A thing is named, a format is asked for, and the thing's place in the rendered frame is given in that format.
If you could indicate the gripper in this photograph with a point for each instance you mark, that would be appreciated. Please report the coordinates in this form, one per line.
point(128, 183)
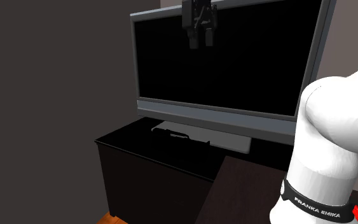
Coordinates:
point(191, 14)

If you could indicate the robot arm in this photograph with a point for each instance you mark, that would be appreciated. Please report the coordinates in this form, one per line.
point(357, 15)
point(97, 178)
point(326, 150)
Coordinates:
point(327, 149)

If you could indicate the black tv cabinet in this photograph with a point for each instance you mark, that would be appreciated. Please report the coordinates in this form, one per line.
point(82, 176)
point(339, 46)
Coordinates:
point(154, 186)

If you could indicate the black remote control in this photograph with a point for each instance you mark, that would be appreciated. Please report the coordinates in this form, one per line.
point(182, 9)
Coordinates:
point(178, 141)

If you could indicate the grey flat screen television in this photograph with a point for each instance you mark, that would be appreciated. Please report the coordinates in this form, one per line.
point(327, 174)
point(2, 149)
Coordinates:
point(228, 77)

